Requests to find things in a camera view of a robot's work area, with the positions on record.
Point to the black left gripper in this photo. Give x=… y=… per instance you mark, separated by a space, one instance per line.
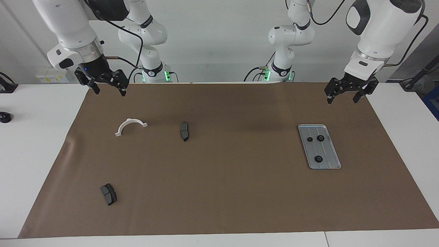
x=353 y=82

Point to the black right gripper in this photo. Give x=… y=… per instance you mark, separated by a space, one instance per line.
x=97 y=68

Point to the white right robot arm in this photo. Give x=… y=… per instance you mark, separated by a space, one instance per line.
x=68 y=24

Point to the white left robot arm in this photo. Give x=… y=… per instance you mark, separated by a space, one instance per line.
x=384 y=27

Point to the silver ribbed metal tray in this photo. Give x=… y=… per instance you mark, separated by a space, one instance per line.
x=331 y=162

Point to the black stand pole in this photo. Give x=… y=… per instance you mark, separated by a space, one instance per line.
x=422 y=72

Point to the slim dark brake pad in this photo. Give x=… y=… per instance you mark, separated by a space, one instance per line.
x=184 y=132

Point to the black table clamp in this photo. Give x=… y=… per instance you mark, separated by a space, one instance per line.
x=7 y=87

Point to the black round knob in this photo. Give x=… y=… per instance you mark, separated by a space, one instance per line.
x=5 y=117

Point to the wide dark brake pad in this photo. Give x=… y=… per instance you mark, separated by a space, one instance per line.
x=109 y=195

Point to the brown paper table mat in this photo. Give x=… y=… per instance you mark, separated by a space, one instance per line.
x=219 y=192

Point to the white curved plastic bracket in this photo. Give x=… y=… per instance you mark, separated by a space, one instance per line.
x=131 y=120

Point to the beige wall socket strip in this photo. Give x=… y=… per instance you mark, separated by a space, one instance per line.
x=48 y=79

